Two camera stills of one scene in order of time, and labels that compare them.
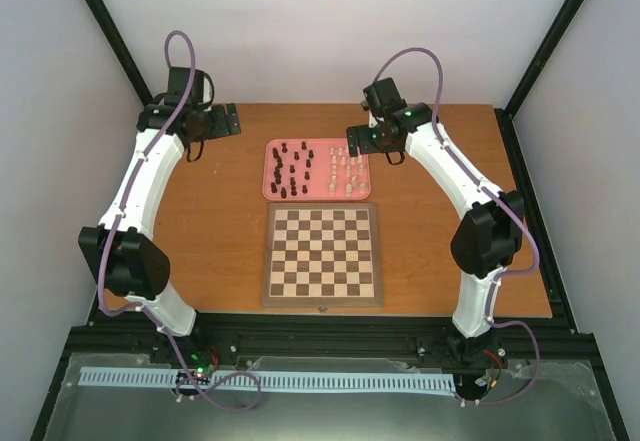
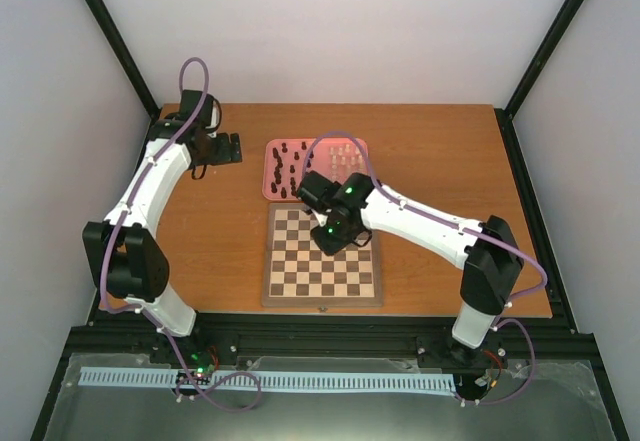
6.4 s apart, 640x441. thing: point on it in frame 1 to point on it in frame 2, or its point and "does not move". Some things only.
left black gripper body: x=221 y=128 to x=217 y=156
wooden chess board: x=321 y=255 does not move
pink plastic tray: x=314 y=169 does not move
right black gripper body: x=374 y=144 to x=337 y=238
